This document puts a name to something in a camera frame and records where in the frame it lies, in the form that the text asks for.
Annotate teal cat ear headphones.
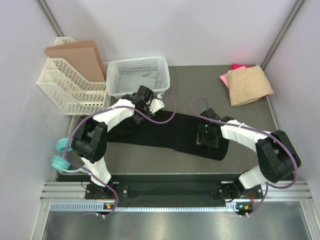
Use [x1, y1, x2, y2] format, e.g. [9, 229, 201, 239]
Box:
[51, 138, 87, 174]

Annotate black daisy print t-shirt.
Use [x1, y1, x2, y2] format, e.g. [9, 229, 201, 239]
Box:
[107, 113, 229, 161]

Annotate beige folded t-shirt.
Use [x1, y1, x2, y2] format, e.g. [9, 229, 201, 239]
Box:
[227, 65, 275, 107]

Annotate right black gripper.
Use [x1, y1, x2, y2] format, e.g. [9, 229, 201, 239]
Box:
[197, 124, 219, 150]

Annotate pink folded t-shirt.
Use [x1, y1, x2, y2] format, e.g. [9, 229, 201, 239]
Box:
[219, 73, 229, 89]

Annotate brown cardboard folder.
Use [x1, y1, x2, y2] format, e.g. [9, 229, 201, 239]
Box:
[45, 39, 107, 83]

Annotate red folded t-shirt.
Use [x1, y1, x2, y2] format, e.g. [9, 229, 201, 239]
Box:
[230, 63, 253, 70]

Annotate white perforated plastic basket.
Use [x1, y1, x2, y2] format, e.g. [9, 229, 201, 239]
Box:
[106, 56, 170, 99]

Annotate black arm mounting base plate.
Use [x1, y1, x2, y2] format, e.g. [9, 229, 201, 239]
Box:
[84, 174, 263, 208]

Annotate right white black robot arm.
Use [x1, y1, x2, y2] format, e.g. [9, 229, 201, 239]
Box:
[198, 108, 301, 198]

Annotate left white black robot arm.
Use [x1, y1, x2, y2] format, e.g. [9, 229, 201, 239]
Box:
[71, 85, 156, 199]

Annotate grey folded cloth in basket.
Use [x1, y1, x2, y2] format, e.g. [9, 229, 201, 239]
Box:
[117, 66, 160, 93]

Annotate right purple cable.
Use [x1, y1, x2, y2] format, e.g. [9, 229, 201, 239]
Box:
[190, 96, 300, 217]

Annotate cream perforated file organizer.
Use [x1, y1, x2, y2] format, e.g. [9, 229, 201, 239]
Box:
[37, 37, 110, 116]

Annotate purple cable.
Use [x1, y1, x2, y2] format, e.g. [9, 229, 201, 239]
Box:
[65, 93, 178, 216]
[190, 96, 300, 217]

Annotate slotted grey cable duct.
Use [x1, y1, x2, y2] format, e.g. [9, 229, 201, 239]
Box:
[49, 201, 256, 213]

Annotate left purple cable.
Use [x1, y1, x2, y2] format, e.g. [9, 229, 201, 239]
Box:
[65, 93, 178, 216]

